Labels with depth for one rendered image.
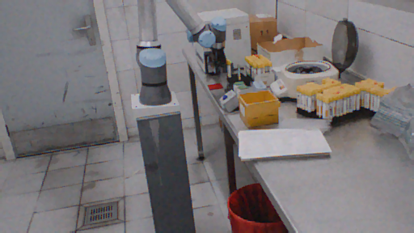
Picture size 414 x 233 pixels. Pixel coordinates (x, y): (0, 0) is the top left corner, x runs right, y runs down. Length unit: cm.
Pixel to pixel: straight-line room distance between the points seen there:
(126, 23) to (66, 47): 51
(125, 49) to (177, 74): 48
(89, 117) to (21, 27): 88
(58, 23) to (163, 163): 194
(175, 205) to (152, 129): 42
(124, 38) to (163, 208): 191
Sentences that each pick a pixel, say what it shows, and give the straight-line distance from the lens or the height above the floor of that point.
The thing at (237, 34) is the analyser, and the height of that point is 107.
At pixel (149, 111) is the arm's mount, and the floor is 90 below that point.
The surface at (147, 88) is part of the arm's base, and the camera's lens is 200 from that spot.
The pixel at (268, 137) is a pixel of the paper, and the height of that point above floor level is 89.
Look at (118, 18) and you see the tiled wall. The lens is 375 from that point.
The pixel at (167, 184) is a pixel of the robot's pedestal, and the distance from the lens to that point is 214.
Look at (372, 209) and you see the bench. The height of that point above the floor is 88.
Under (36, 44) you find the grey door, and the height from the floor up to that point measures 94.
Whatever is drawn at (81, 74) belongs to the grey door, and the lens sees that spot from 379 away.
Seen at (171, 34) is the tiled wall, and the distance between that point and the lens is 379.
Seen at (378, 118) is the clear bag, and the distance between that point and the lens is 174.
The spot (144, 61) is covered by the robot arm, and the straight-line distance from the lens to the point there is 197.
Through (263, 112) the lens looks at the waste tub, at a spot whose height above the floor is 93.
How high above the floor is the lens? 159
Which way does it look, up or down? 22 degrees down
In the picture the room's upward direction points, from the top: 6 degrees counter-clockwise
